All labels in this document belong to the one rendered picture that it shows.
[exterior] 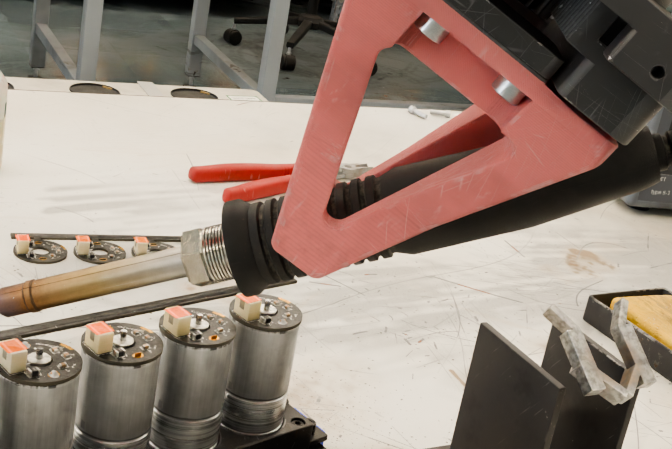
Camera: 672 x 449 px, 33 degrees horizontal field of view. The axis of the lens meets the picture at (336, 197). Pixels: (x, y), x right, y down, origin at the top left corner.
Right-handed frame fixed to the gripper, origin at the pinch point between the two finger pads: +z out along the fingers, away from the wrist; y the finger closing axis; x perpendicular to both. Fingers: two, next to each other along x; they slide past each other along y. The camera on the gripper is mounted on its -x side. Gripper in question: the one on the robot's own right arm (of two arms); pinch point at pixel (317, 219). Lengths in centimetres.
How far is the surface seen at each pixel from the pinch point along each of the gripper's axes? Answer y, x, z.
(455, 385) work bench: -17.4, 12.2, 8.4
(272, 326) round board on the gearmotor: -7.5, 2.4, 6.6
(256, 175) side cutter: -37.7, 1.8, 13.4
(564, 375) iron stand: -10.7, 12.4, 2.8
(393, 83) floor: -368, 51, 72
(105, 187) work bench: -32.4, -4.8, 17.5
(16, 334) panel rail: -3.8, -4.1, 10.1
